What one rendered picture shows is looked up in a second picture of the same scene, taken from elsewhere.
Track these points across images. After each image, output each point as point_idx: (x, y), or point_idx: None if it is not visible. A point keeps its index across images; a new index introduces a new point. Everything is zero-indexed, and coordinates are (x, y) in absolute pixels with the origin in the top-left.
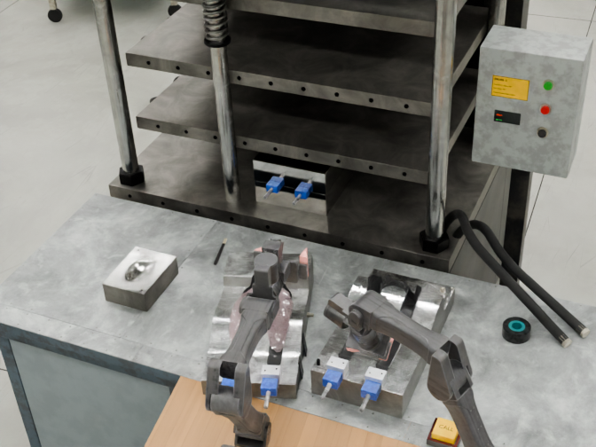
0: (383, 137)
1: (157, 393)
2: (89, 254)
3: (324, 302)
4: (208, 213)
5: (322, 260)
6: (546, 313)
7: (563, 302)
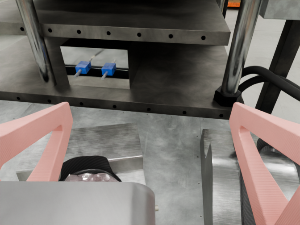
0: (170, 17)
1: None
2: None
3: (158, 177)
4: (28, 98)
5: (139, 126)
6: None
7: None
